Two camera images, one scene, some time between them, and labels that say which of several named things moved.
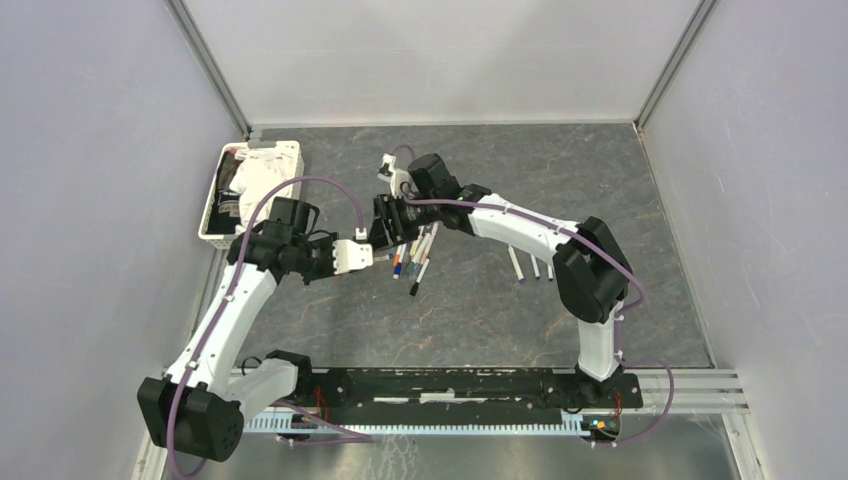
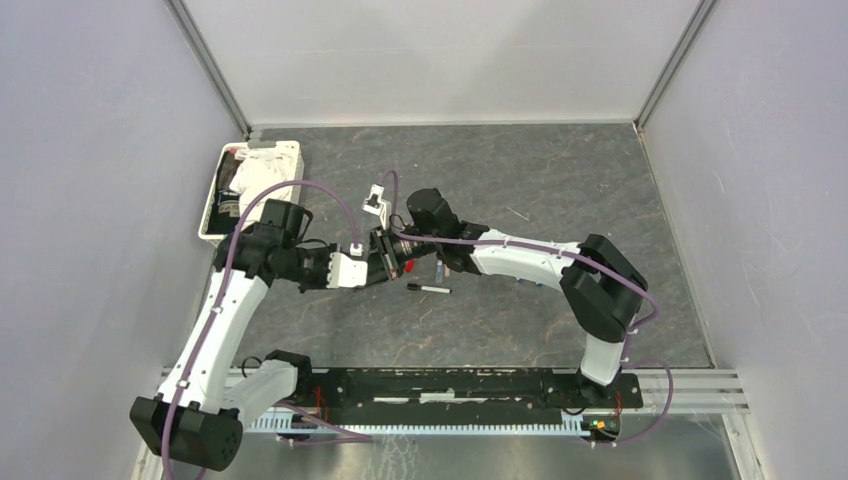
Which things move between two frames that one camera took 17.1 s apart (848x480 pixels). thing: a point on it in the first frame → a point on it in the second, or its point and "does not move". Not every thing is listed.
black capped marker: (424, 268) → (414, 286)
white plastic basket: (229, 239) does not move
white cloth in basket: (257, 176) does not move
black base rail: (469, 391) does not move
